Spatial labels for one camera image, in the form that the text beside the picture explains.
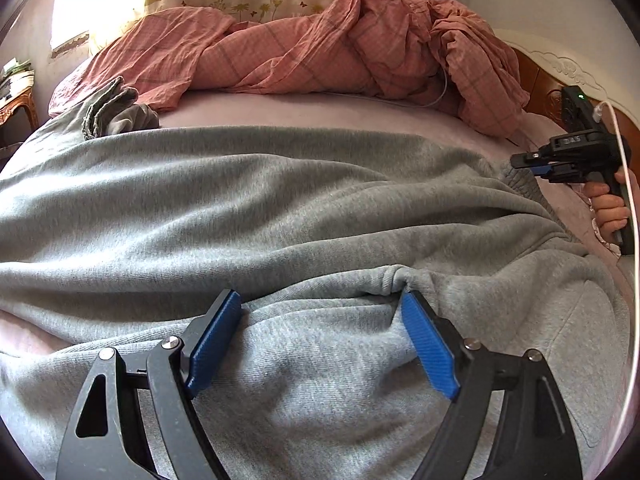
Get bright window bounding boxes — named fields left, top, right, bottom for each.
left=52, top=0, right=166, bottom=57

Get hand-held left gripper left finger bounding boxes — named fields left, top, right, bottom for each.
left=55, top=288, right=244, bottom=480

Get person's right hand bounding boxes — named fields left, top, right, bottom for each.
left=584, top=166, right=640, bottom=241

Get carved wooden side table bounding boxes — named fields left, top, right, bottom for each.
left=0, top=87, right=40, bottom=132

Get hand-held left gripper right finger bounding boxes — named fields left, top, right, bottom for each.
left=400, top=290, right=585, bottom=480

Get thin white charging cable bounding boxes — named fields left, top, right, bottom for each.
left=330, top=67, right=449, bottom=107

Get folded olive grey pants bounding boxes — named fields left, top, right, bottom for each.
left=81, top=76, right=161, bottom=141

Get light grey sweatpants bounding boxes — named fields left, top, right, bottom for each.
left=0, top=127, right=637, bottom=480

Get wooden carved headboard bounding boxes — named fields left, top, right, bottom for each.
left=492, top=25, right=640, bottom=161

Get pink plaid duvet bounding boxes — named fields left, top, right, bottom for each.
left=48, top=0, right=532, bottom=137

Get pink pillow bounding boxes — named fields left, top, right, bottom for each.
left=519, top=109, right=563, bottom=151

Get stack of books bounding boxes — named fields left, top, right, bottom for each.
left=0, top=59, right=36, bottom=98

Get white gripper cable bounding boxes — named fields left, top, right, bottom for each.
left=592, top=101, right=640, bottom=441

